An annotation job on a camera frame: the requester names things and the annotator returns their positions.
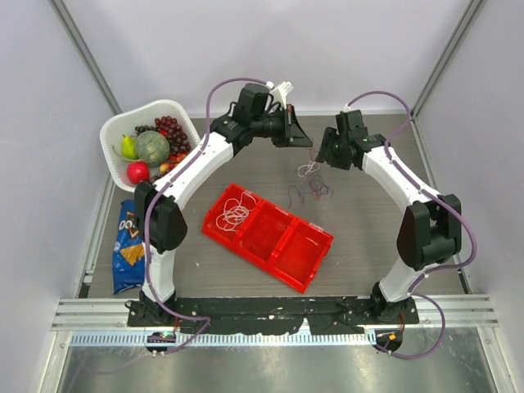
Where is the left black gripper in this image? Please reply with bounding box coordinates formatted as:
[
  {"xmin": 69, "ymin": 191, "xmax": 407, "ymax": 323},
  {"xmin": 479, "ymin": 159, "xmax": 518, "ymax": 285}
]
[{"xmin": 251, "ymin": 105, "xmax": 313, "ymax": 148}]

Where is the white cable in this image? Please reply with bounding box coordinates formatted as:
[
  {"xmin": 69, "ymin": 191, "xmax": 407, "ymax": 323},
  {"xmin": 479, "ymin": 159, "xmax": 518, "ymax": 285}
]
[{"xmin": 214, "ymin": 192, "xmax": 257, "ymax": 233}]

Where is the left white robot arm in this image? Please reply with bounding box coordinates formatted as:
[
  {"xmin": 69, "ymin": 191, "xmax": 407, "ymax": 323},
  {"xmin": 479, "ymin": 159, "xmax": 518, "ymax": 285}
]
[{"xmin": 134, "ymin": 78, "xmax": 313, "ymax": 327}]

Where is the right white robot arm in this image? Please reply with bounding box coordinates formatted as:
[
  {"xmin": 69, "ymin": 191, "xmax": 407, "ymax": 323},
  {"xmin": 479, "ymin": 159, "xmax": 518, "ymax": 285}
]
[{"xmin": 316, "ymin": 111, "xmax": 462, "ymax": 323}]

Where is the red three-compartment tray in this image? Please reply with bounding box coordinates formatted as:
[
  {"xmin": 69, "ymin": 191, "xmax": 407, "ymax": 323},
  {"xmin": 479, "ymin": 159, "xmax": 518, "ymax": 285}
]
[{"xmin": 201, "ymin": 183, "xmax": 334, "ymax": 294}]

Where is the red grape bunch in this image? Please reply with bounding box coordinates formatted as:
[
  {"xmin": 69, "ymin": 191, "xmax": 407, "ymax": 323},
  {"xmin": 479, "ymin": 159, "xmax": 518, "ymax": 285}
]
[{"xmin": 155, "ymin": 115, "xmax": 191, "ymax": 155}]

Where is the small cherries cluster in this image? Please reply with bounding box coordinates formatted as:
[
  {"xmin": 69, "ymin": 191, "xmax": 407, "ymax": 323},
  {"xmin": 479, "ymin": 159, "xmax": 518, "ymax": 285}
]
[{"xmin": 148, "ymin": 153, "xmax": 187, "ymax": 183}]

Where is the green melon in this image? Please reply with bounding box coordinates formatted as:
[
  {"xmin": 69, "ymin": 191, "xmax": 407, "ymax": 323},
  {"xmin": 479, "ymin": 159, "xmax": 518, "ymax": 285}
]
[{"xmin": 135, "ymin": 131, "xmax": 170, "ymax": 167}]

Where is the dark purple grape bunch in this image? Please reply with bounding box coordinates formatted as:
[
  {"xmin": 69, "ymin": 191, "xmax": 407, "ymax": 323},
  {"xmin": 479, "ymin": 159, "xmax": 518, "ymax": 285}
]
[{"xmin": 135, "ymin": 125, "xmax": 157, "ymax": 135}]

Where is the red apple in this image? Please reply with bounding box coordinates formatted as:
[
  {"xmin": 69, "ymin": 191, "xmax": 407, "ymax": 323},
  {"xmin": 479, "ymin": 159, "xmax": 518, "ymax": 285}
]
[{"xmin": 126, "ymin": 161, "xmax": 150, "ymax": 185}]

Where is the green pear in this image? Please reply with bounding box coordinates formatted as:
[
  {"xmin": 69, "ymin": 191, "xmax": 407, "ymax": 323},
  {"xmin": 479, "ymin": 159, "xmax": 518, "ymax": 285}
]
[{"xmin": 121, "ymin": 136, "xmax": 138, "ymax": 160}]

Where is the white plastic basket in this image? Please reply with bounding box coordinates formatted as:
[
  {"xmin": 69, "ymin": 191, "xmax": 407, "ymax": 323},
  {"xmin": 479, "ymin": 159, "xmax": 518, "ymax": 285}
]
[{"xmin": 100, "ymin": 99, "xmax": 201, "ymax": 192}]

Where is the blue Doritos chip bag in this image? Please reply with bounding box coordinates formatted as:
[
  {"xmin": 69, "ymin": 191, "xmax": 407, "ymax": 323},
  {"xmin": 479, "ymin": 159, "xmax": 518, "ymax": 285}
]
[{"xmin": 111, "ymin": 200, "xmax": 145, "ymax": 295}]

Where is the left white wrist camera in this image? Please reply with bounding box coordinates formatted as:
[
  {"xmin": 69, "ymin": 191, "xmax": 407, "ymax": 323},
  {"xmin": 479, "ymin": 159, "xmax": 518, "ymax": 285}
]
[{"xmin": 265, "ymin": 81, "xmax": 294, "ymax": 107}]

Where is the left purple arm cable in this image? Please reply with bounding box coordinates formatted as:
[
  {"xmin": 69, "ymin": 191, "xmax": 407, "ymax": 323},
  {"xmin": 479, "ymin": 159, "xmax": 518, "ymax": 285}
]
[{"xmin": 141, "ymin": 76, "xmax": 271, "ymax": 355}]

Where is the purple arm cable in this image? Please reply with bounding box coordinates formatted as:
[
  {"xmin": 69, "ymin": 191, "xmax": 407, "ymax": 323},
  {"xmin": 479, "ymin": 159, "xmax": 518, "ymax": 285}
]
[
  {"xmin": 141, "ymin": 76, "xmax": 271, "ymax": 355},
  {"xmin": 346, "ymin": 89, "xmax": 479, "ymax": 360}
]

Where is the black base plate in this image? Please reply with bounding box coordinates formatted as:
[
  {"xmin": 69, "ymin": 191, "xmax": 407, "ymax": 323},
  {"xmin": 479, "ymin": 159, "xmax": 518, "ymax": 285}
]
[{"xmin": 125, "ymin": 296, "xmax": 419, "ymax": 336}]

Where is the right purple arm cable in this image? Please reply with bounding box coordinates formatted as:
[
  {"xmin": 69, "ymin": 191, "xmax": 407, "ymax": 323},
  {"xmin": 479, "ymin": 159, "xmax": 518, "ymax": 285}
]
[{"xmin": 346, "ymin": 89, "xmax": 479, "ymax": 360}]

